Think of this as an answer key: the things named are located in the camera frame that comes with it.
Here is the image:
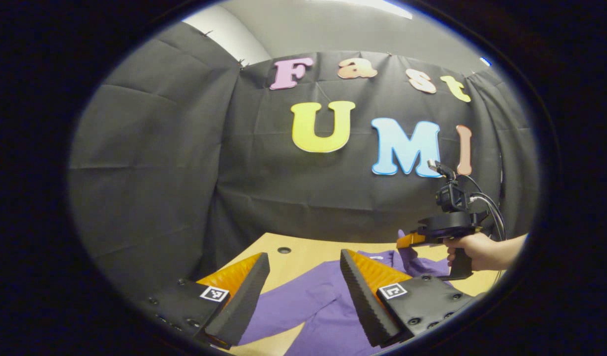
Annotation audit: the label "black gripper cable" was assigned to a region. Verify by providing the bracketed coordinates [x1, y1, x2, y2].
[462, 174, 507, 243]

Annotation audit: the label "ceiling light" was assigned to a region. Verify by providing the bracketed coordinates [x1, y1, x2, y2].
[308, 0, 413, 19]

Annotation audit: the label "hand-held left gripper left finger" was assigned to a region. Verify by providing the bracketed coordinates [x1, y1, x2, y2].
[135, 252, 271, 351]

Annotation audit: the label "purple knit shirt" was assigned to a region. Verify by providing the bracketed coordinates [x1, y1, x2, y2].
[236, 229, 452, 356]

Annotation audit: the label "black backdrop cloth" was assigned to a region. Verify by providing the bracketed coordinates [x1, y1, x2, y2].
[67, 22, 540, 307]

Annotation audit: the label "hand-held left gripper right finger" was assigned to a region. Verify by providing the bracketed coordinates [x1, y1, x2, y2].
[339, 249, 484, 348]

